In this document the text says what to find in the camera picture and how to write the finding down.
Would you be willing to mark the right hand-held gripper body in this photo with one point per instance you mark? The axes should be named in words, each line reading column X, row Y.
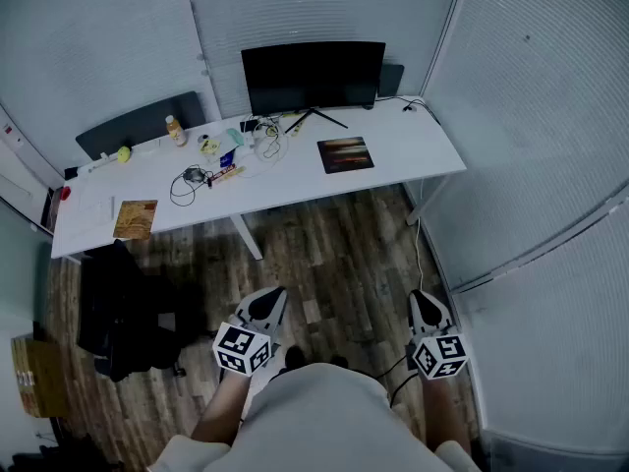
column 440, row 357

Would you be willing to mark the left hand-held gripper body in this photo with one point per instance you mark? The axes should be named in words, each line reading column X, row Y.
column 245, row 347

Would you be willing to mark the dark streaked mouse pad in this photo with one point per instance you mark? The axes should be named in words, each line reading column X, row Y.
column 345, row 155

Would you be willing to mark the person's left forearm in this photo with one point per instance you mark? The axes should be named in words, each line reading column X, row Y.
column 221, row 406

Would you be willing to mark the person's right forearm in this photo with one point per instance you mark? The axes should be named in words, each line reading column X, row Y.
column 444, row 411

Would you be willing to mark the brown patterned booklet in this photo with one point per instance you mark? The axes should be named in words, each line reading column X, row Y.
column 135, row 219

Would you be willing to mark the person's black shoe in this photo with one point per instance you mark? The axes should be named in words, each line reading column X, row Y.
column 295, row 357
column 339, row 361

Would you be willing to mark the person's white shirt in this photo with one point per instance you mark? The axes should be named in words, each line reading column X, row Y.
column 319, row 421

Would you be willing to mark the black office chair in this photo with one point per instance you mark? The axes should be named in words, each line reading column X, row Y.
column 128, row 312

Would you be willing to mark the red snack bar packet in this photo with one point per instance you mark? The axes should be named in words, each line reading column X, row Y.
column 221, row 175

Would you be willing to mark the blue packet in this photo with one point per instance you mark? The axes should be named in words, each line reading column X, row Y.
column 226, row 158

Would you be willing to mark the white power strip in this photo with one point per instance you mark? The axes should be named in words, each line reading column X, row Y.
column 244, row 149

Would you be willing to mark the white keypad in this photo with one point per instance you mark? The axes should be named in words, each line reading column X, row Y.
column 96, row 212

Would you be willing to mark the yellow card packet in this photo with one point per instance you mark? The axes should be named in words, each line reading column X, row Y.
column 210, row 145

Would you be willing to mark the cardboard box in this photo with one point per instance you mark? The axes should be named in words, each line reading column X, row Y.
column 41, row 376

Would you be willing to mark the mint green case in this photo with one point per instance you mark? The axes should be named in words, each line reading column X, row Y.
column 235, row 136

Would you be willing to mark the small white round device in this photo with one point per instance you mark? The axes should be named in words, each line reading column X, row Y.
column 202, row 139

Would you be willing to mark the yellow round sticker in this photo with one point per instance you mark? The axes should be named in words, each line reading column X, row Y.
column 271, row 131

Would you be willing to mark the black phone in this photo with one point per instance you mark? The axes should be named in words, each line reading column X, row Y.
column 248, row 126

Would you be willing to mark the orange juice bottle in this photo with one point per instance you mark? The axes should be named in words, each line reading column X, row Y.
column 177, row 133

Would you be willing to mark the yellow stick packet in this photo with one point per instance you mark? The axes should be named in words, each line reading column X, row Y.
column 298, row 127

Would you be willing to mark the yellow toy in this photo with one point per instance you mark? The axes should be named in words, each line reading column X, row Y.
column 124, row 155

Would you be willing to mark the small red object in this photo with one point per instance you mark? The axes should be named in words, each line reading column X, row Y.
column 65, row 193

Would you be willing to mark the small white gadget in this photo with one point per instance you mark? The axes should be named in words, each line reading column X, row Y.
column 101, row 157

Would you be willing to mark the black monitor stand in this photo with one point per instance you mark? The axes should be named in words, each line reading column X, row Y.
column 330, row 118

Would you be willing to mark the dark grey desk partition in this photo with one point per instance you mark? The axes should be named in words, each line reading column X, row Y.
column 142, row 123

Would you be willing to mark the small black box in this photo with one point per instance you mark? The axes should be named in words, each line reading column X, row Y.
column 71, row 173

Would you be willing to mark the black curved monitor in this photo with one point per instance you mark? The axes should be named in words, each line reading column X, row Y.
column 314, row 76

